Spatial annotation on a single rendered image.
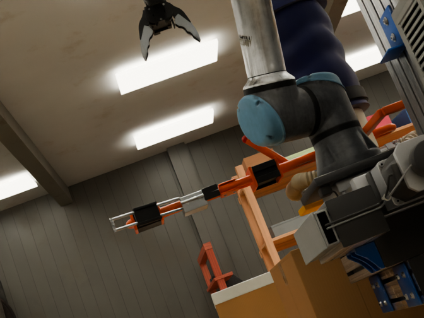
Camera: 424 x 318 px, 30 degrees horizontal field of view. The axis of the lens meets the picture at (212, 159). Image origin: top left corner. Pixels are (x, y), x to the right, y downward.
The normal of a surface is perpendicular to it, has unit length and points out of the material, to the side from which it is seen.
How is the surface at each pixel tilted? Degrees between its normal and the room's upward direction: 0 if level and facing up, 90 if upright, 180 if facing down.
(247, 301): 90
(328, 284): 90
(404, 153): 90
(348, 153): 72
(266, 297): 90
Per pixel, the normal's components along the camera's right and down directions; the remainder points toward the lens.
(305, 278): 0.06, -0.25
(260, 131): -0.79, 0.33
